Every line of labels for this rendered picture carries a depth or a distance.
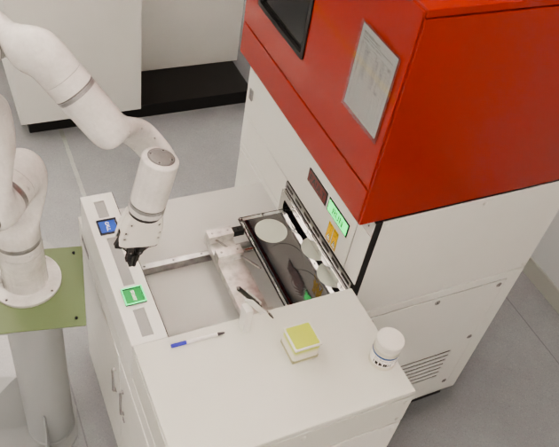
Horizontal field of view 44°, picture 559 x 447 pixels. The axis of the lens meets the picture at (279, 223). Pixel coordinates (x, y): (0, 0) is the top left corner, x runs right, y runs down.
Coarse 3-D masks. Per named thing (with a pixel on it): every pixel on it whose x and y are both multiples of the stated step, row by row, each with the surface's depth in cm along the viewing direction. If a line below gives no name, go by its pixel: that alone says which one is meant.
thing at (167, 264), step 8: (248, 240) 217; (184, 256) 209; (192, 256) 209; (200, 256) 210; (208, 256) 211; (144, 264) 204; (152, 264) 205; (160, 264) 205; (168, 264) 206; (176, 264) 208; (184, 264) 209; (192, 264) 211; (144, 272) 204; (152, 272) 206
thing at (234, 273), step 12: (204, 240) 213; (228, 240) 212; (216, 264) 207; (228, 264) 205; (240, 264) 206; (228, 276) 202; (240, 276) 203; (228, 288) 200; (252, 288) 200; (240, 300) 197
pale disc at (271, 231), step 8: (256, 224) 216; (264, 224) 216; (272, 224) 216; (280, 224) 217; (256, 232) 213; (264, 232) 214; (272, 232) 214; (280, 232) 215; (264, 240) 211; (272, 240) 212; (280, 240) 212
